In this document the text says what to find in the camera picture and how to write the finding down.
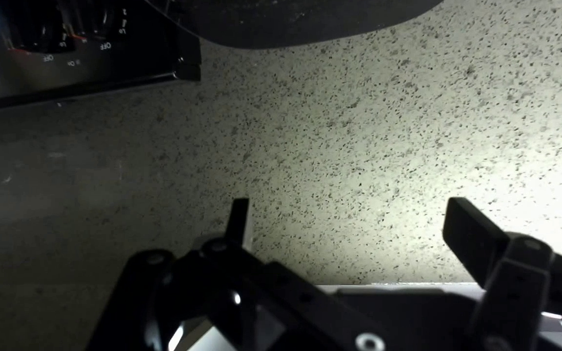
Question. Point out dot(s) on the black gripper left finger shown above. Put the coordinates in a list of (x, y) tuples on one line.
[(237, 225)]

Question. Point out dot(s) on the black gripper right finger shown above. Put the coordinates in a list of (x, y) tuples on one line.
[(475, 241)]

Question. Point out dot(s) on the black kitchen stove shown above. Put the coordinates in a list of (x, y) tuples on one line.
[(55, 50)]

